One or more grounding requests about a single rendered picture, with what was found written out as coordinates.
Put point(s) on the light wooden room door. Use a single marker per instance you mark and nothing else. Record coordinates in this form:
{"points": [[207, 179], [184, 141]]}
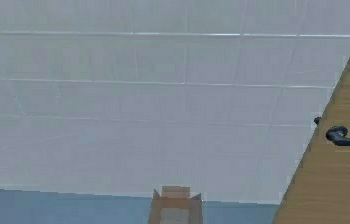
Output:
{"points": [[343, 173]]}

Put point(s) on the brown cardboard box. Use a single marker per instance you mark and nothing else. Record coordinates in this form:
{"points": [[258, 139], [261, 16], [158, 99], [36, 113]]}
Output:
{"points": [[175, 206]]}

